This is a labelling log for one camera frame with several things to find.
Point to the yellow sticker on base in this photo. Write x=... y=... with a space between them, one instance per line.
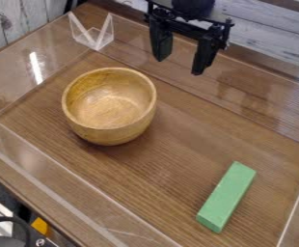
x=40 y=226

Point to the clear acrylic front wall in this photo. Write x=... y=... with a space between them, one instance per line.
x=75 y=207

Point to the green rectangular block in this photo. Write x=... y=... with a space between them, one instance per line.
x=225 y=197

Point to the brown wooden bowl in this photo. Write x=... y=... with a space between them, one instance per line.
x=109 y=104

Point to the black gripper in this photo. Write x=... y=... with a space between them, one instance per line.
x=192 y=18

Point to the clear acrylic corner bracket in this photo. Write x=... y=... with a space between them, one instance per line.
x=93 y=38

